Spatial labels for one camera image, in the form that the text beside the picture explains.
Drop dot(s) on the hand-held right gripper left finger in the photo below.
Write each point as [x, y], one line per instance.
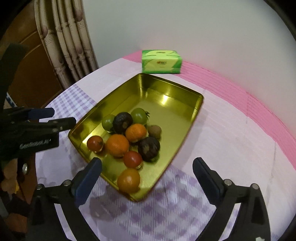
[89, 178]

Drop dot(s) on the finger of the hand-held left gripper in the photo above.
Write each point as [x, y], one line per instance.
[41, 113]
[64, 123]

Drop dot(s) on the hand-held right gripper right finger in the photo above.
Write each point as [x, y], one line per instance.
[208, 178]

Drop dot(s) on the red tomato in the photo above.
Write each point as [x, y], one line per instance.
[132, 159]
[94, 143]

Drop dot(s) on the orange tomato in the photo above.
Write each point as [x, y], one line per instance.
[128, 180]

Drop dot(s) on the orange tangerine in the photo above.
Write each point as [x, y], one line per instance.
[118, 144]
[136, 132]

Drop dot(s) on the dark round fruit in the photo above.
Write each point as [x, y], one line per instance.
[122, 121]
[149, 148]

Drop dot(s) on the brown kiwi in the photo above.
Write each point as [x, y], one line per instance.
[154, 131]

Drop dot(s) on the green tomato with stem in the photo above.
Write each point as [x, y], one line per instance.
[139, 115]

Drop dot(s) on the red tin box gold inside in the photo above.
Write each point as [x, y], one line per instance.
[171, 111]

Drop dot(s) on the beige patterned curtain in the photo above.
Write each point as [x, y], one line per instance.
[71, 41]

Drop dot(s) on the pink blanket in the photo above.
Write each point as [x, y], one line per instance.
[242, 92]

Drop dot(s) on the green tissue pack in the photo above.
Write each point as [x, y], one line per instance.
[161, 61]

